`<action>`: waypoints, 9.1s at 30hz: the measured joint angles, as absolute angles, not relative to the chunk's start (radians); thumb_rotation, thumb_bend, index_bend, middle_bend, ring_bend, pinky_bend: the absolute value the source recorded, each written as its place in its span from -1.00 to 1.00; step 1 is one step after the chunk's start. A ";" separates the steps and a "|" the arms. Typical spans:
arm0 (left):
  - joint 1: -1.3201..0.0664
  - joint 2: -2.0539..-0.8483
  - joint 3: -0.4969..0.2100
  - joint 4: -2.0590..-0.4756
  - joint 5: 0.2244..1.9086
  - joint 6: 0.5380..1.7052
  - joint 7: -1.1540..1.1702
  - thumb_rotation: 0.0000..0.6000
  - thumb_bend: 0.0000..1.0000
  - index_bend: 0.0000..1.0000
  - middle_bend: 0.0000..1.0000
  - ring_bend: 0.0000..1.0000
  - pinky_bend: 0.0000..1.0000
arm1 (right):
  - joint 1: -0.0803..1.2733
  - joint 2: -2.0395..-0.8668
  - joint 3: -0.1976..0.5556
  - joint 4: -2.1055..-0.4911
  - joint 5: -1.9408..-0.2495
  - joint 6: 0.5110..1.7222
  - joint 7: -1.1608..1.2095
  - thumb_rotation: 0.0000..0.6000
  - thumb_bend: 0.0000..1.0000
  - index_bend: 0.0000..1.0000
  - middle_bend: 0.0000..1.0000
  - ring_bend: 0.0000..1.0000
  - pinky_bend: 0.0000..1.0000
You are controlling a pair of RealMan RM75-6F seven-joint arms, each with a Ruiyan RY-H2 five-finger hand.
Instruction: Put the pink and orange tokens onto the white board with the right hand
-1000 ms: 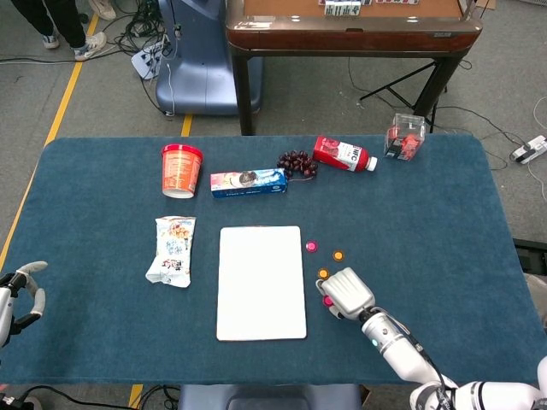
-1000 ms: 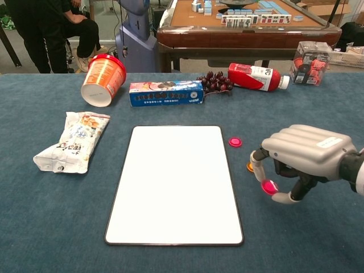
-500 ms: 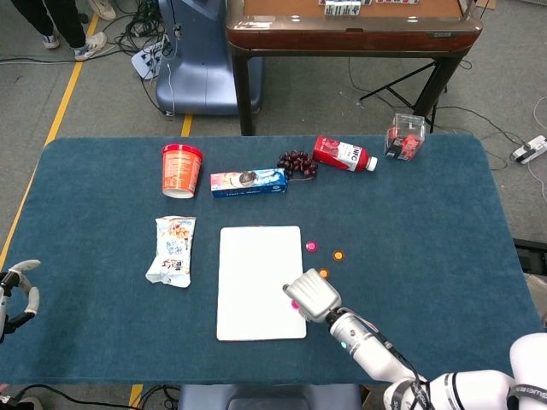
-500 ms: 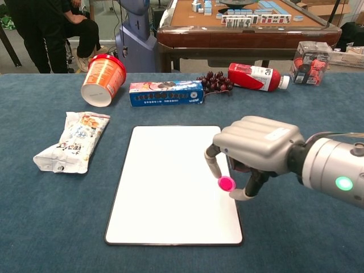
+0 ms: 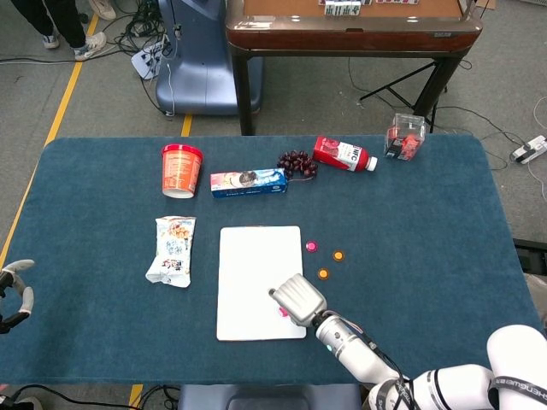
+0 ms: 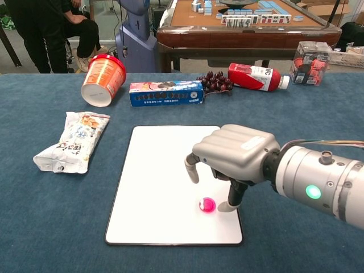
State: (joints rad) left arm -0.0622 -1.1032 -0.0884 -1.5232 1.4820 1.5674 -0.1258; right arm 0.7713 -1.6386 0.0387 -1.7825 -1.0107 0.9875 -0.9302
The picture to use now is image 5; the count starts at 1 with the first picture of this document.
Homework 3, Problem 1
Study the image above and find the white magnetic board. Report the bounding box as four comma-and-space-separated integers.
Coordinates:
215, 225, 308, 342

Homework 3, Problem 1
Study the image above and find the blue felt table cover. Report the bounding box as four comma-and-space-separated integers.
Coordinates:
0, 135, 543, 385

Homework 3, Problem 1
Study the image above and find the dark red grape bunch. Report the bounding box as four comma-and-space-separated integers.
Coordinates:
276, 149, 320, 183

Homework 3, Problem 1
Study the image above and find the clear box with red toy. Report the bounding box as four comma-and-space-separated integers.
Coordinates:
383, 113, 427, 162

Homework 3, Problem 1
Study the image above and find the red juice bottle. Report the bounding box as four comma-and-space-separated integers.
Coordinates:
312, 136, 379, 173

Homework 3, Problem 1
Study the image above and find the right wrist cable bundle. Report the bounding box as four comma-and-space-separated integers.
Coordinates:
337, 314, 411, 384

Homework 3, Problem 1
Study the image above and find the standing person in black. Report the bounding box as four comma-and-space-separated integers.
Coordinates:
10, 0, 108, 62

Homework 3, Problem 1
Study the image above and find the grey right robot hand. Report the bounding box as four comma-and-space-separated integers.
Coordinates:
268, 273, 328, 329

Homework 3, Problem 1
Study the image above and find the white power strip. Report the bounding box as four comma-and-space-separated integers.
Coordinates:
510, 135, 547, 164
130, 40, 172, 81

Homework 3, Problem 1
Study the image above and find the blue grey machine base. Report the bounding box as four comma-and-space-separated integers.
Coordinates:
155, 0, 264, 117

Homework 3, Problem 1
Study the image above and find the blue grey robot torso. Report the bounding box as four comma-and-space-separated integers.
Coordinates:
177, 383, 364, 410

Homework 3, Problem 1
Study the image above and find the white snack bag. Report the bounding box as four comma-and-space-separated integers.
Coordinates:
145, 215, 197, 289

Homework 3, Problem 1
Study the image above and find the brown mahjong table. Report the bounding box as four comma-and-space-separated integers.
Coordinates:
225, 0, 484, 137

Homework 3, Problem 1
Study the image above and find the blue cookie box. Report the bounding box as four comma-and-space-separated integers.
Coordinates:
209, 167, 288, 200

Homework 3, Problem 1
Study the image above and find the short mahjong tile row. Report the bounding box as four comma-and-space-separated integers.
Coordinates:
323, 0, 362, 17

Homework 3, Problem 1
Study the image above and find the black floor cable tangle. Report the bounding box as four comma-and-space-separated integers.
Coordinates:
102, 0, 172, 56

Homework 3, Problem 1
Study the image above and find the black tripod stand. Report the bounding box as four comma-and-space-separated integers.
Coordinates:
358, 59, 450, 133

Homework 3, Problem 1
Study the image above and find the orange instant noodle cup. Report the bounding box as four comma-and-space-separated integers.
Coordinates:
161, 143, 204, 201

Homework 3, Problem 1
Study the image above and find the grey black left robot hand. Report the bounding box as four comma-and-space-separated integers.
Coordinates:
0, 259, 36, 335

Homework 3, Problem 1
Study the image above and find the long mahjong tile row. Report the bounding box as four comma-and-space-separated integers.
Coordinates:
318, 0, 414, 7

